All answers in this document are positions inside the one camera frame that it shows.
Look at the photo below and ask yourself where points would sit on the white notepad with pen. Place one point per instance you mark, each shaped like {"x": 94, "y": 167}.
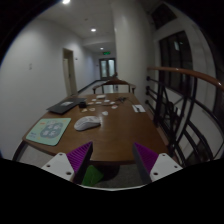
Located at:
{"x": 138, "y": 108}

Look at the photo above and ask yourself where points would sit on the green exit sign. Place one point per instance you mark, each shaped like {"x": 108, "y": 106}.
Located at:
{"x": 106, "y": 53}

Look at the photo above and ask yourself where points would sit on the double glass door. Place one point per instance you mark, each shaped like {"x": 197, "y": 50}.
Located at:
{"x": 107, "y": 68}

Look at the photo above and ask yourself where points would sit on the side doorway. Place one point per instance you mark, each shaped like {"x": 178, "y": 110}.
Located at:
{"x": 69, "y": 72}

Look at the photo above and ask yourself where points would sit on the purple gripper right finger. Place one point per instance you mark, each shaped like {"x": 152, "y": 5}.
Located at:
{"x": 153, "y": 166}

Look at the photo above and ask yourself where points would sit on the green floor object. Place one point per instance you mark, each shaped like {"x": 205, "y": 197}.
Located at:
{"x": 92, "y": 176}

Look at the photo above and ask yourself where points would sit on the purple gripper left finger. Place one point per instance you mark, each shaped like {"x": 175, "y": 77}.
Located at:
{"x": 71, "y": 166}

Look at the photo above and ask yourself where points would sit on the light green mouse pad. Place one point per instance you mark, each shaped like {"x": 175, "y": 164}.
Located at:
{"x": 48, "y": 131}

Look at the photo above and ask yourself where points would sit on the white paper card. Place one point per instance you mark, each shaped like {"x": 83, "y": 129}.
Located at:
{"x": 101, "y": 97}

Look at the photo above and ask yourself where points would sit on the small black box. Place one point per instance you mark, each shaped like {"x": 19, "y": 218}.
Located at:
{"x": 82, "y": 105}

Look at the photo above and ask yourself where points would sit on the dark window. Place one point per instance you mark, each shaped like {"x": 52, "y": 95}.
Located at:
{"x": 176, "y": 53}

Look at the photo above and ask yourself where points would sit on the wooden stair handrail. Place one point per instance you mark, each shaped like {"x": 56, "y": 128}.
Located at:
{"x": 211, "y": 80}

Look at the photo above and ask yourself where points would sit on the white computer mouse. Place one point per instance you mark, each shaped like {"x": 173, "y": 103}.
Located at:
{"x": 87, "y": 122}

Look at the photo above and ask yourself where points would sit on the dark closed laptop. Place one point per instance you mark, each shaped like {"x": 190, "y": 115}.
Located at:
{"x": 65, "y": 105}

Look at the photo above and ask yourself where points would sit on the small white item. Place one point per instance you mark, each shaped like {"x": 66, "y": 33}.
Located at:
{"x": 105, "y": 113}

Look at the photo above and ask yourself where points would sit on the black metal railing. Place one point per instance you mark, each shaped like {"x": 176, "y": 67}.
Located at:
{"x": 193, "y": 131}

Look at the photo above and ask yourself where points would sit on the wooden chair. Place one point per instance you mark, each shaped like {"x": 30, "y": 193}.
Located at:
{"x": 114, "y": 81}

